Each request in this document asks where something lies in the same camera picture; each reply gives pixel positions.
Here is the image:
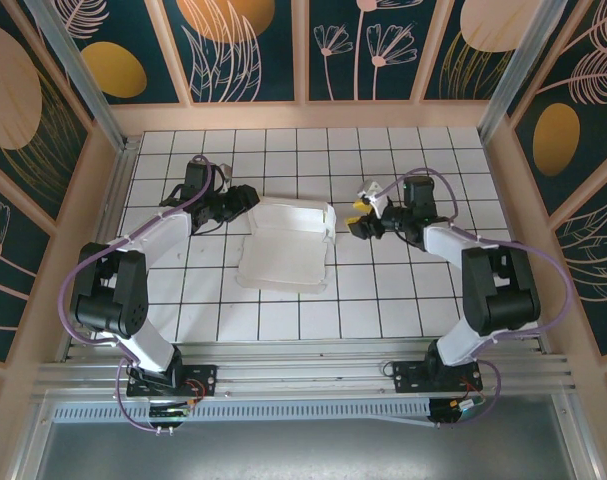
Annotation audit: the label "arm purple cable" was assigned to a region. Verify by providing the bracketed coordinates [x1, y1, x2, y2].
[375, 168, 573, 430]
[57, 154, 217, 432]

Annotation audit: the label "grey sheet metal panel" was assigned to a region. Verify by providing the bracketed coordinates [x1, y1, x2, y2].
[32, 422, 577, 480]

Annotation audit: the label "green controller circuit board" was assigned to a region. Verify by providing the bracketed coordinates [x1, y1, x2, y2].
[429, 397, 488, 426]
[146, 399, 197, 420]

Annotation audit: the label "aluminium corner post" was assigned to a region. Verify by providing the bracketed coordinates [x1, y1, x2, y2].
[476, 0, 570, 146]
[25, 0, 130, 152]

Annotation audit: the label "white paper box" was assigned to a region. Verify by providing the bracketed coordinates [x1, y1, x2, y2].
[236, 194, 338, 294]

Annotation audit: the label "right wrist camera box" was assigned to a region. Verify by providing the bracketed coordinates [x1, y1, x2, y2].
[357, 180, 388, 214]

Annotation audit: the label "aluminium side rail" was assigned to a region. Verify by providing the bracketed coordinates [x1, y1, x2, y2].
[57, 142, 143, 362]

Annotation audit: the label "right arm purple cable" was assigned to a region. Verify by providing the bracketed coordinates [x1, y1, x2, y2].
[375, 168, 573, 430]

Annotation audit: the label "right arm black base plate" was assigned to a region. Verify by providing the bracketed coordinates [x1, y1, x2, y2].
[391, 359, 484, 395]

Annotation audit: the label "white gridded table board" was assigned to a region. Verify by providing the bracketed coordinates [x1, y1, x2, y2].
[91, 127, 542, 346]

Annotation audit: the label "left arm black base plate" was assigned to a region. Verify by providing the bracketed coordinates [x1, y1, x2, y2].
[126, 363, 219, 399]

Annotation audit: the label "grey slotted cable duct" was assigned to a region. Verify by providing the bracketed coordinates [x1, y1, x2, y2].
[51, 397, 434, 427]

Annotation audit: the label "long aluminium frame rails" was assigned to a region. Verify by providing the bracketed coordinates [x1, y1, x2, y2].
[30, 335, 579, 404]

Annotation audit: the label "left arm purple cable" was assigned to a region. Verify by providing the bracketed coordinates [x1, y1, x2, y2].
[57, 154, 217, 432]

